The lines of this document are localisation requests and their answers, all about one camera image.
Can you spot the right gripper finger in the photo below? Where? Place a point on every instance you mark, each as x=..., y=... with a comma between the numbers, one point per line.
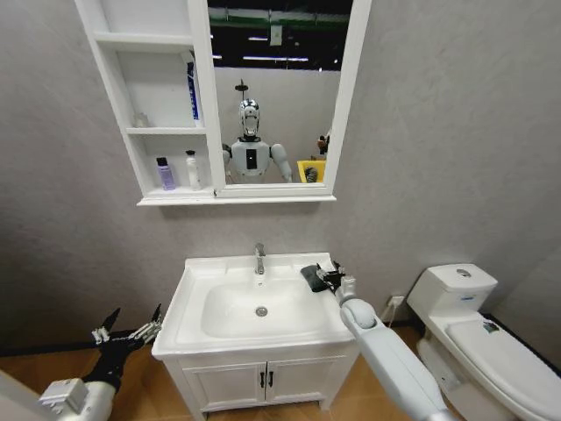
x=323, y=284
x=325, y=269

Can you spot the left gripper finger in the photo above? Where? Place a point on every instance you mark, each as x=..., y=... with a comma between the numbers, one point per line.
x=105, y=330
x=146, y=330

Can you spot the dark grey towel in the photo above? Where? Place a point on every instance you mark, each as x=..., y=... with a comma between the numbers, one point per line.
x=310, y=277

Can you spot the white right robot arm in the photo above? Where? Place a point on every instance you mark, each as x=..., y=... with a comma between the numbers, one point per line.
x=385, y=346

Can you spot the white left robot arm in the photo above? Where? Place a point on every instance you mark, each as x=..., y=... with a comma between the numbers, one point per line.
x=90, y=401

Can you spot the white ceramic washbasin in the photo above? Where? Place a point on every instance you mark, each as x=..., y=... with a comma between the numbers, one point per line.
x=228, y=307

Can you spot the white vanity cabinet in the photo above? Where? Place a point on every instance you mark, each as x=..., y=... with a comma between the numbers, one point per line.
x=219, y=383

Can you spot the cabinet mirror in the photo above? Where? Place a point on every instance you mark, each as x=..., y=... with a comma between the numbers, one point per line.
x=280, y=87

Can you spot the chrome faucet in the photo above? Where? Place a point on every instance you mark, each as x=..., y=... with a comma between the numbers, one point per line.
x=260, y=259

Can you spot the chrome basin drain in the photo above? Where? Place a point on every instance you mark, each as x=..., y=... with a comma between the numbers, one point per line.
x=261, y=311

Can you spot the yellow bin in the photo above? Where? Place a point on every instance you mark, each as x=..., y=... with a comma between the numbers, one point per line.
x=307, y=172

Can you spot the chrome toilet flush button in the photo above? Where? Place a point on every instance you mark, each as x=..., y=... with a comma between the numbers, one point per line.
x=463, y=272

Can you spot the purple bottle black cap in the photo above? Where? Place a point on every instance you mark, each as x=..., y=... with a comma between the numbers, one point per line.
x=166, y=177

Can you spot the small dark tag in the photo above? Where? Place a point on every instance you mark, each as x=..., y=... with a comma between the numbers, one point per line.
x=490, y=326

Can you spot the white bottle black cap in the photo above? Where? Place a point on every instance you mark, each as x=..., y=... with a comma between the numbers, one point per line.
x=193, y=173

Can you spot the white toilet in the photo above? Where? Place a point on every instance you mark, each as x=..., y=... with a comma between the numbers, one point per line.
x=482, y=359

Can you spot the small clear glass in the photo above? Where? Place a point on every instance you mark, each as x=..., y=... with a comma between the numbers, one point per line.
x=140, y=119

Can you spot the blue white toothpaste tube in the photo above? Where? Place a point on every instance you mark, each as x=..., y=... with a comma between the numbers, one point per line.
x=193, y=92

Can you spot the white wall socket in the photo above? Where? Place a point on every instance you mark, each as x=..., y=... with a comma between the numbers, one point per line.
x=396, y=301

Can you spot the white wall cabinet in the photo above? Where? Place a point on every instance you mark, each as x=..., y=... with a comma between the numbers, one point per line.
x=131, y=87

